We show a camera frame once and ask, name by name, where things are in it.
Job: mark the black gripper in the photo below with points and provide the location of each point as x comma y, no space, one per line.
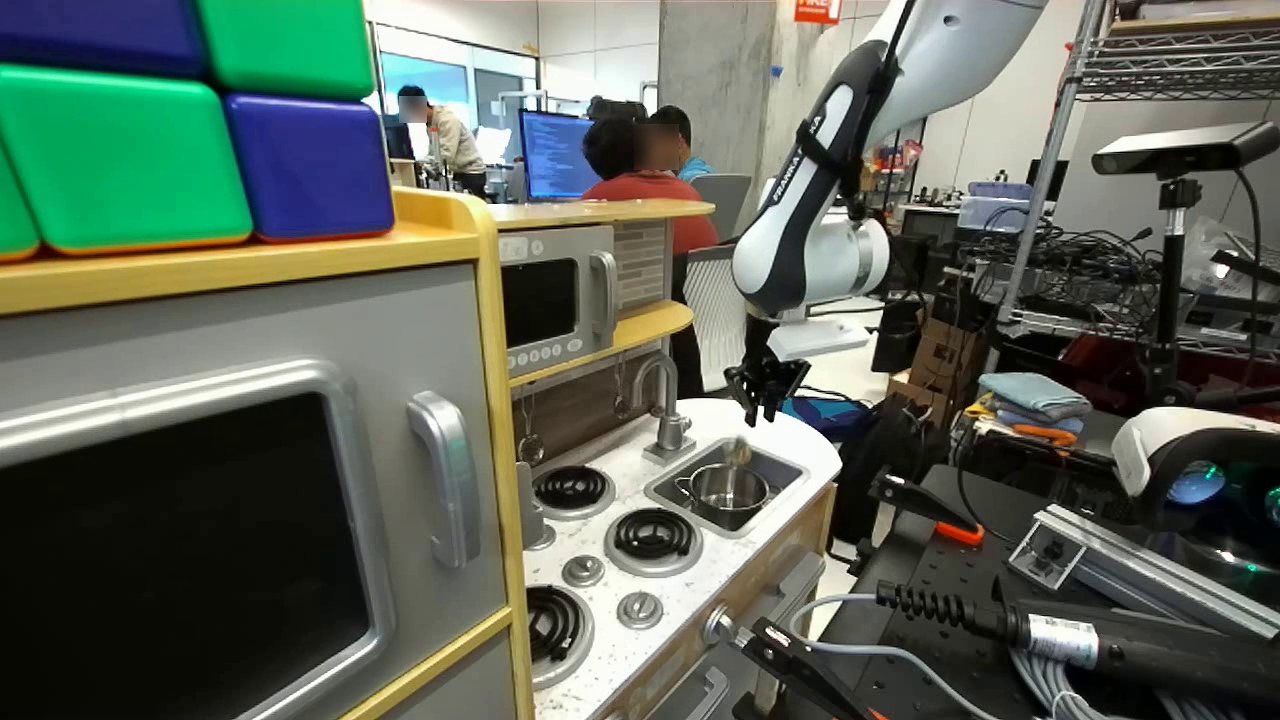
771,351

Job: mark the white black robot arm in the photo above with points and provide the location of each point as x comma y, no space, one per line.
825,254

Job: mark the grey sink basin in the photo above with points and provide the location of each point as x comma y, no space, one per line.
766,473

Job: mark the small steel pot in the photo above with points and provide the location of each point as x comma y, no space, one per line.
726,490

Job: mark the silver toy faucet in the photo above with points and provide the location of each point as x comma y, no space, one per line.
669,433

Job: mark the black toy stove burner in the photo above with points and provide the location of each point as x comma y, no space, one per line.
575,490
654,536
553,625

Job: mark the wooden toy kitchen unit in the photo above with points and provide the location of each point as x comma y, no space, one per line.
693,584

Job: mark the grey toy microwave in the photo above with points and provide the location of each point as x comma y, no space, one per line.
561,351

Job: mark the grey toy oven door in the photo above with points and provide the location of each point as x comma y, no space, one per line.
401,333

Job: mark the blue plastic bin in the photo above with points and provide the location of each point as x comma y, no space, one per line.
832,417

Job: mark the cardboard box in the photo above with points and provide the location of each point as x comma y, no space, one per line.
951,361

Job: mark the silver front panel knob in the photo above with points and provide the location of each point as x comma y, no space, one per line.
722,620

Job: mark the small clamp orange tip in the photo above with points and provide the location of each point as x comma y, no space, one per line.
962,534

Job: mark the person in red shirt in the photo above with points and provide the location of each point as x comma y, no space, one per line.
642,192

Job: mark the grey stove top knob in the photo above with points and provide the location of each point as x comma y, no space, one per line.
582,570
642,610

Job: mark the folded blue cloth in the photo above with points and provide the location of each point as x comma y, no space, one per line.
1035,396

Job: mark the person in blue shirt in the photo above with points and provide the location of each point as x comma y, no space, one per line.
673,142

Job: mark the pale blue box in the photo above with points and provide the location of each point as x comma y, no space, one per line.
997,206

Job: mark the blue lit computer monitor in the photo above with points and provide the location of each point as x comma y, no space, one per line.
553,153

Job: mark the white black headset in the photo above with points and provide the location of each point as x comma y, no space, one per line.
1172,433

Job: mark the person in beige shirt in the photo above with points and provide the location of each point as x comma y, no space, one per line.
448,142

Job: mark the grey lower cabinet door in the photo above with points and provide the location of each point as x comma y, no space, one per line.
461,695

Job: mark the dark computer monitor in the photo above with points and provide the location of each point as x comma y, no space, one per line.
397,139

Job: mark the blue foam block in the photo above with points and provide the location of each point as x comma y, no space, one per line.
306,166
95,31

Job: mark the metal storage rack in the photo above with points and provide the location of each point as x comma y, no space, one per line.
1172,53

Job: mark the green foam block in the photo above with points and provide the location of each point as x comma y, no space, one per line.
122,160
284,41
12,206

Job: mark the orange wall sign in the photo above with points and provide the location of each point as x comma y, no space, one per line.
818,10

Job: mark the black camera stand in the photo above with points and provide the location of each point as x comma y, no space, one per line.
1172,254

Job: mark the aluminium extrusion rail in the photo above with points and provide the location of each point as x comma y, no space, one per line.
1161,575

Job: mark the black stereo camera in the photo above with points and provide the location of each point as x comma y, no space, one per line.
1182,147

